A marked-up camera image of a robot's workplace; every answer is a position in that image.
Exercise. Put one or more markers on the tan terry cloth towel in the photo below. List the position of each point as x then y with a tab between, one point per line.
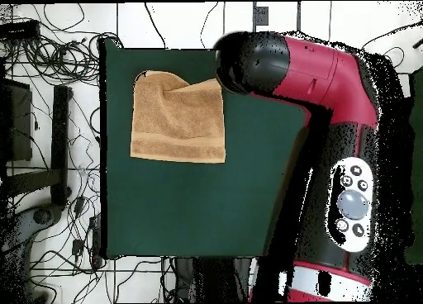
178	125

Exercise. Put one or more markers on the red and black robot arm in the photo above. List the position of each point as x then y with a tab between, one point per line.
324	79

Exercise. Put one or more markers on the black flat device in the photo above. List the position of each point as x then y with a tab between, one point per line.
19	29

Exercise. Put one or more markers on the dark green table cloth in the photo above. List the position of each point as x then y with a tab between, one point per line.
148	201

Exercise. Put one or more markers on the black power strip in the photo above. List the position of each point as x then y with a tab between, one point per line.
96	238

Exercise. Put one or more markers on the small black adapter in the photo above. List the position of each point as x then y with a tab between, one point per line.
77	247

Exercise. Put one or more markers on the grey wheeled floor base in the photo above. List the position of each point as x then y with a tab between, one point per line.
42	215

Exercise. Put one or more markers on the black box case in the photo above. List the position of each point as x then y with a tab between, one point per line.
19	119

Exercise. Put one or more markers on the black stand frame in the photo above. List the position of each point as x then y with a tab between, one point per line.
60	135

